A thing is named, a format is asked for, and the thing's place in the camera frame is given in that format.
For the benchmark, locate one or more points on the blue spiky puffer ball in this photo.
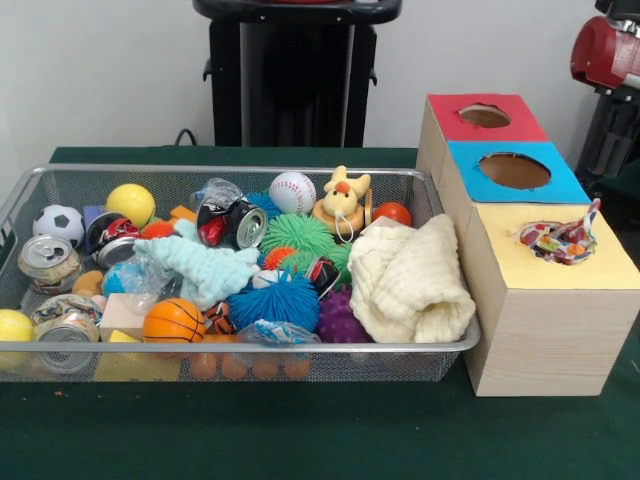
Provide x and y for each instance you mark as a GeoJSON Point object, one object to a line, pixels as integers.
{"type": "Point", "coordinates": [275, 305]}

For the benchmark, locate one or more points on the dark green table cloth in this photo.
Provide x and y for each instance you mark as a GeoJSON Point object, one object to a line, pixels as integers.
{"type": "Point", "coordinates": [300, 435]}

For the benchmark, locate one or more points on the light blue muslin cloth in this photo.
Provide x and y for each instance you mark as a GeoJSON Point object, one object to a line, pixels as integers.
{"type": "Point", "coordinates": [210, 270]}

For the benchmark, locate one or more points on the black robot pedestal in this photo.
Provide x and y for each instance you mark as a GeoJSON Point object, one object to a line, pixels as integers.
{"type": "Point", "coordinates": [300, 75]}

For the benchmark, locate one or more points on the yellow ball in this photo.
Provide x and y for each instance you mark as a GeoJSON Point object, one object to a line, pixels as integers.
{"type": "Point", "coordinates": [131, 205]}

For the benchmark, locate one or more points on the yellow plush chick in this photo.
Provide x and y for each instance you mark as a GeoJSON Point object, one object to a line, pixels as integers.
{"type": "Point", "coordinates": [342, 200]}

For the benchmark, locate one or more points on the green spiky puffer ball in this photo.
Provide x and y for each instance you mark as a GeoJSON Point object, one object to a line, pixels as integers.
{"type": "Point", "coordinates": [297, 235]}

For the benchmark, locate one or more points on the black white soccer ball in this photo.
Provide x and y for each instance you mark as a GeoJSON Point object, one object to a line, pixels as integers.
{"type": "Point", "coordinates": [59, 225]}

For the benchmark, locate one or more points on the cream muslin cloth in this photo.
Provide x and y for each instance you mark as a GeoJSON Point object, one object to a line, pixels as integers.
{"type": "Point", "coordinates": [410, 280]}

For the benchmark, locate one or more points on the orange toy basketball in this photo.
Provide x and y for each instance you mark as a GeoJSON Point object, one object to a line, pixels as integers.
{"type": "Point", "coordinates": [174, 322]}

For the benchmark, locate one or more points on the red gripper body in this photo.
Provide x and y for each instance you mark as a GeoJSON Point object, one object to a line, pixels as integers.
{"type": "Point", "coordinates": [605, 52]}

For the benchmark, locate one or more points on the white toy baseball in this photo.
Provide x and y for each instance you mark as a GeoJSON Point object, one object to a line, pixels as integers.
{"type": "Point", "coordinates": [293, 192]}

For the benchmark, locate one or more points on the silver mesh bin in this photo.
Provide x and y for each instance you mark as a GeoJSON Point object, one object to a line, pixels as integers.
{"type": "Point", "coordinates": [250, 346]}

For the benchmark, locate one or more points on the red orange ball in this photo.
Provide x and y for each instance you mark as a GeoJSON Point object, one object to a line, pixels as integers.
{"type": "Point", "coordinates": [395, 214]}

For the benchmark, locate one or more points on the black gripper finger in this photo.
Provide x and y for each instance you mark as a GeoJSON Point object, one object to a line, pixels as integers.
{"type": "Point", "coordinates": [597, 135]}
{"type": "Point", "coordinates": [622, 135]}

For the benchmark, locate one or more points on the polka dot cloth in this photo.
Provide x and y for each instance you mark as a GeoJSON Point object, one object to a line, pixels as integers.
{"type": "Point", "coordinates": [560, 240]}

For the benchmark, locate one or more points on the wooden box with three holes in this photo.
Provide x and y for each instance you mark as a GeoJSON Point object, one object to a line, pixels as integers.
{"type": "Point", "coordinates": [550, 340]}

